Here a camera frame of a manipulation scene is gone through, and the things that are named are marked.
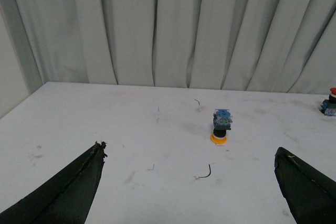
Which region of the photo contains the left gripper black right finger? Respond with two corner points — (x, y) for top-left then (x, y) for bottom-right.
(275, 147), (335, 223)

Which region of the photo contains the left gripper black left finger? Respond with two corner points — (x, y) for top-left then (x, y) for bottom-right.
(1, 142), (107, 223)

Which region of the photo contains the yellow push button switch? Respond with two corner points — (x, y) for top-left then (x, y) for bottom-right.
(210, 109), (233, 145)

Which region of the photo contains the white pleated curtain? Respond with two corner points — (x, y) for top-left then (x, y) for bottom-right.
(0, 0), (336, 120)

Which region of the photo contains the red push button switch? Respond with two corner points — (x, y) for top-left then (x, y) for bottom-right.
(320, 87), (336, 116)

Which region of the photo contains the curved black wire scrap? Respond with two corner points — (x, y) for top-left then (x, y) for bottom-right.
(194, 164), (212, 179)

